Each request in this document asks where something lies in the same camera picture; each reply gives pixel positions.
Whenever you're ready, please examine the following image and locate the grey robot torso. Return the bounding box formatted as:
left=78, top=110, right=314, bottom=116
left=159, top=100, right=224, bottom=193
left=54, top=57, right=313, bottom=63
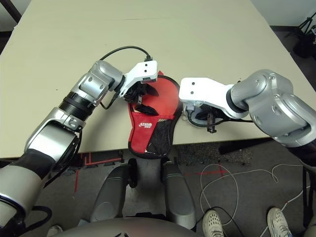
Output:
left=48, top=216, right=198, bottom=237

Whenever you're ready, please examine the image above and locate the red and black paddle case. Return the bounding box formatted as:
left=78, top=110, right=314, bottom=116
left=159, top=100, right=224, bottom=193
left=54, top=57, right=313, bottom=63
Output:
left=126, top=70, right=181, bottom=160

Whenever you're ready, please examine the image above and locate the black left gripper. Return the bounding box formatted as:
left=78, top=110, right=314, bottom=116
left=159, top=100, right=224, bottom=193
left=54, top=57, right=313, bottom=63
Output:
left=123, top=83, right=159, bottom=117

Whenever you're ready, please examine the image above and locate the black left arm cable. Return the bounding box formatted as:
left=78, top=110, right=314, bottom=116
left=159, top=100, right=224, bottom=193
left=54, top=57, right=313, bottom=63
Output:
left=98, top=45, right=153, bottom=111

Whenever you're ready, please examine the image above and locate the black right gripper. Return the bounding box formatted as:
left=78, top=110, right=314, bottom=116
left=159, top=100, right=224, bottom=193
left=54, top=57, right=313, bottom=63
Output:
left=194, top=104, right=225, bottom=133

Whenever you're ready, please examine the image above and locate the grey robot left leg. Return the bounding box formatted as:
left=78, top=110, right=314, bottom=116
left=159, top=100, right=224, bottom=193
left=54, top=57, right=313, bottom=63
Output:
left=90, top=165, right=136, bottom=222

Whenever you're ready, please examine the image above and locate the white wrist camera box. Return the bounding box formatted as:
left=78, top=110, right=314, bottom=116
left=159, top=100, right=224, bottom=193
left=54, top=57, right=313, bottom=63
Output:
left=118, top=60, right=159, bottom=98
left=178, top=77, right=249, bottom=119

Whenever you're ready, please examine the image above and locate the white floor cable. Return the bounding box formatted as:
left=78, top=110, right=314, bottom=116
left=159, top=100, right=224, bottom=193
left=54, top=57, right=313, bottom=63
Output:
left=198, top=162, right=312, bottom=237

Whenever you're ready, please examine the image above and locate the grey robot leg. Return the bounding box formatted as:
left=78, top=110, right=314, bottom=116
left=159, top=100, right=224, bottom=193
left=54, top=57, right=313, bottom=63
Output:
left=90, top=165, right=136, bottom=222
left=161, top=163, right=198, bottom=232

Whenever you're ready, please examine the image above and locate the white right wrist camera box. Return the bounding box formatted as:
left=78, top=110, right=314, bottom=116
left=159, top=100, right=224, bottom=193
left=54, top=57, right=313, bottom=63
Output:
left=178, top=77, right=249, bottom=119

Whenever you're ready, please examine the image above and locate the white mesh sneaker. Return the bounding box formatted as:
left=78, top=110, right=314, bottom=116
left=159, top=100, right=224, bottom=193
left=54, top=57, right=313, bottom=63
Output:
left=202, top=209, right=226, bottom=237
left=267, top=207, right=292, bottom=237

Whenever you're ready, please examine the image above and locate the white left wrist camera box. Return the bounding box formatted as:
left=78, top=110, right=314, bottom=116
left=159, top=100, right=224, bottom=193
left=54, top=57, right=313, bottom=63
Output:
left=118, top=60, right=159, bottom=98

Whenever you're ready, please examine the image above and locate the grey robot right leg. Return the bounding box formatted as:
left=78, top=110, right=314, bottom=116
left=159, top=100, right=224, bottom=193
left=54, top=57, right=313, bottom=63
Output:
left=161, top=163, right=198, bottom=232

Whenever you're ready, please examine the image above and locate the black diagonal frame bar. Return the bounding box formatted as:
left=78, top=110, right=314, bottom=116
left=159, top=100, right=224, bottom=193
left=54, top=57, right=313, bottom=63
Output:
left=0, top=0, right=22, bottom=25

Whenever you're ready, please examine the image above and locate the thin black floor cable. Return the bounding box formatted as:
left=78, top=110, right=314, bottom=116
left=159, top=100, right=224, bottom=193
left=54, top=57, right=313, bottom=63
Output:
left=208, top=206, right=239, bottom=237

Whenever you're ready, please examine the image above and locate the black tripod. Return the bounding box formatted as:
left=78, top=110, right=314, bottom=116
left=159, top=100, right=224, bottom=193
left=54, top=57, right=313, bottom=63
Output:
left=284, top=15, right=316, bottom=59

